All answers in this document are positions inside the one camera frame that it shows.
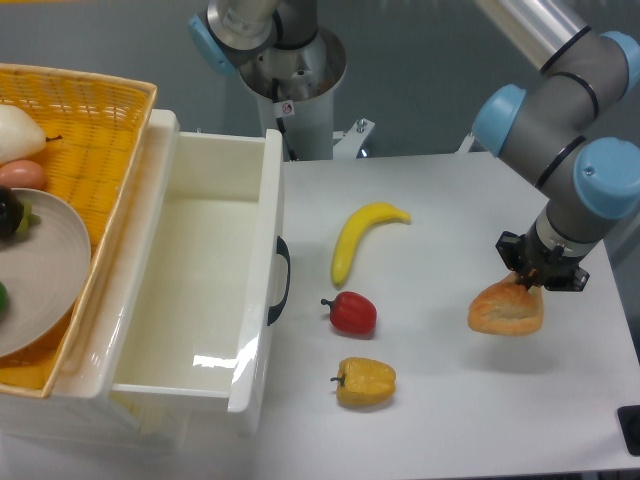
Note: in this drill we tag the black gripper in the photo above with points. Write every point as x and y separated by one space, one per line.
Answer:
536 265

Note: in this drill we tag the triangle puff pastry bread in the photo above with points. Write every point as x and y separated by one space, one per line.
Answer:
507 308

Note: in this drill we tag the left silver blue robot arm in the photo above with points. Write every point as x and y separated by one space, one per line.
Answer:
228 34

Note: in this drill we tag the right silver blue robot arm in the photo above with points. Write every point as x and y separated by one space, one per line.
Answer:
590 185

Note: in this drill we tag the white open upper drawer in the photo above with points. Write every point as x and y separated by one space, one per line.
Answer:
200 270

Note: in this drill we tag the white drawer cabinet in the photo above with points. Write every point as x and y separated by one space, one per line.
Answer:
125 420

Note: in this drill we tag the black object at table edge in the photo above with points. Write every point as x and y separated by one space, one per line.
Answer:
629 420

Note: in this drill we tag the yellow plastic banana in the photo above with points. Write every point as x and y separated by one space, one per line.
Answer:
359 223

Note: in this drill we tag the red plastic bell pepper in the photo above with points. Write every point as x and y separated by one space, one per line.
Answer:
352 313

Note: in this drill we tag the yellow plastic bell pepper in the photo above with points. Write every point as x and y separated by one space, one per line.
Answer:
364 382

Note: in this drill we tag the yellow woven basket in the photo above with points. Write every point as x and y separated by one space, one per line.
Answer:
102 120

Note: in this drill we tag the grey round plate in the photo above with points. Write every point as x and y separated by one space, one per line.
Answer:
43 270

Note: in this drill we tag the pink plastic sausage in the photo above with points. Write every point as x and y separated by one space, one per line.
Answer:
23 174

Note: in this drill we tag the dark purple plastic eggplant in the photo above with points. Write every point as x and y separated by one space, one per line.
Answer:
16 215

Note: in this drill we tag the white plastic radish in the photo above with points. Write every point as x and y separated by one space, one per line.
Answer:
21 136

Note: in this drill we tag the green plastic vegetable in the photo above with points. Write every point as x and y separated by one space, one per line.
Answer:
3 298

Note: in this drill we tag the metal mounting bracket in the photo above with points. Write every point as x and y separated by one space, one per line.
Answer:
353 143

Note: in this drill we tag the black drawer handle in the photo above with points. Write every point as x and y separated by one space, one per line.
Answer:
283 279

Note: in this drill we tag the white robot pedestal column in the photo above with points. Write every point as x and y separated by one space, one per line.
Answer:
294 93

